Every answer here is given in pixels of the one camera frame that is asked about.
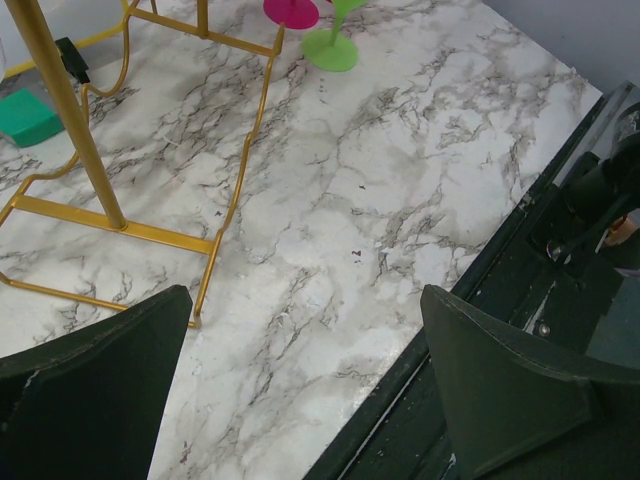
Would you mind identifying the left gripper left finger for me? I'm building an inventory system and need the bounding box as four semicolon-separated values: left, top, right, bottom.
1;285;192;479

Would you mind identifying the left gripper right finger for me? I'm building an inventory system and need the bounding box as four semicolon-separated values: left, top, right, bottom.
421;285;639;479

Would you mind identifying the green wine glass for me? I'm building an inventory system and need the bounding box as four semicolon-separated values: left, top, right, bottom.
301;0;367;72

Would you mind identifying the pink wine glass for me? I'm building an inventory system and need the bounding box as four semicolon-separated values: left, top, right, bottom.
263;0;319;30

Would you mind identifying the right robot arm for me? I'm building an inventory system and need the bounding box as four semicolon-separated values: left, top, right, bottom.
547;103;639;262

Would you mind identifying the black whiteboard marker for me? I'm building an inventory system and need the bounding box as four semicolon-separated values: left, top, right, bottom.
55;37;90;84

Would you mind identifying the yellow framed whiteboard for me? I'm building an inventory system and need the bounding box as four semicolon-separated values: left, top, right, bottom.
4;0;136;79

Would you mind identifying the gold wire glass rack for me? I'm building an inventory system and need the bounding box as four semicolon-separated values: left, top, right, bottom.
1;1;286;329

